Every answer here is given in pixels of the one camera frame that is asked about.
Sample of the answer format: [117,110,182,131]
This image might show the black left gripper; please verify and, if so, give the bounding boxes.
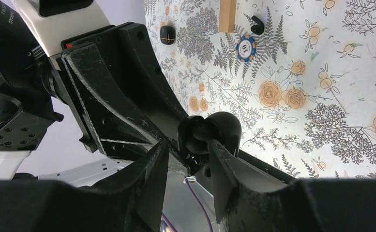
[53,22,187,160]

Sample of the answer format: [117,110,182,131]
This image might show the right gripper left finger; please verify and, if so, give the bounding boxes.
[0,141,169,232]

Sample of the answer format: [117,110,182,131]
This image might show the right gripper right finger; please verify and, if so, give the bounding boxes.
[208,140,376,232]

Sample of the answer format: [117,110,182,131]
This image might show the black earbud charging case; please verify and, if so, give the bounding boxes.
[177,112,242,176]

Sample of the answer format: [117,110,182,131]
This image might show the black earbud with stem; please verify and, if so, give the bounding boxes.
[251,15,265,35]

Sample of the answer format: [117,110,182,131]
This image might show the small black oval object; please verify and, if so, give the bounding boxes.
[160,25,176,45]

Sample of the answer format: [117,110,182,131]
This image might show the blue poker chip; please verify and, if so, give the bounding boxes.
[235,35,257,62]

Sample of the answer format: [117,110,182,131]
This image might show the floral table mat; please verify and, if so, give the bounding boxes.
[144,0,376,178]

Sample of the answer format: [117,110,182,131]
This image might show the small wooden block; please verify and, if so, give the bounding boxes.
[219,0,237,33]

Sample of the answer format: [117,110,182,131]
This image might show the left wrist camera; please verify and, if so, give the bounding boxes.
[12,0,110,57]

